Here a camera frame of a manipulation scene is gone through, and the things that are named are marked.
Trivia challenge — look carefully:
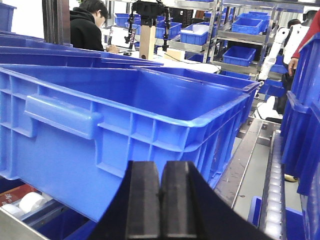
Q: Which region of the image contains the large blue crate foreground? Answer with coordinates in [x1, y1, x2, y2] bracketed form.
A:
[0, 65, 249, 222]

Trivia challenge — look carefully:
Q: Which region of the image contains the wooden block stand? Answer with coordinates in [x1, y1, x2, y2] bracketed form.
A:
[139, 25, 156, 60]

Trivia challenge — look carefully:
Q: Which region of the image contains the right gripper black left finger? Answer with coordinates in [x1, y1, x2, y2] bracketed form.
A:
[88, 161, 160, 240]

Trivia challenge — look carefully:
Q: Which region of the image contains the white tape roll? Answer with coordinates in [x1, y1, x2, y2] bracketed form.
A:
[18, 192, 47, 214]

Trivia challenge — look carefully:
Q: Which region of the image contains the blue crate right edge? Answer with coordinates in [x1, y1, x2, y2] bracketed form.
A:
[281, 33, 320, 240]

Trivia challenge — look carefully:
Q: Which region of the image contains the blue bin on metal rack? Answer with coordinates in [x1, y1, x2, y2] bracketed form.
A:
[231, 18, 263, 35]

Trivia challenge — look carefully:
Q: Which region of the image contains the seated person black hoodie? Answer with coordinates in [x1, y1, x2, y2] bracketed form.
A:
[69, 0, 120, 54]

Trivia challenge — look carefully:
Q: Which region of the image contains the blue bin lower rack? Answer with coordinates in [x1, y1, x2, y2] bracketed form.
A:
[222, 46, 256, 67]

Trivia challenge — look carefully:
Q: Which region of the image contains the person in red sleeve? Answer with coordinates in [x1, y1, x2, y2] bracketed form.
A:
[288, 11, 320, 77]

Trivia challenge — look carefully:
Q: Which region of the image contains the blue bin with white contents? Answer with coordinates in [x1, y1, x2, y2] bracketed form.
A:
[180, 22, 210, 46]

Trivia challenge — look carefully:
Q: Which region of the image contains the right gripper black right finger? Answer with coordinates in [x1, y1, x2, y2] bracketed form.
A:
[161, 161, 270, 240]

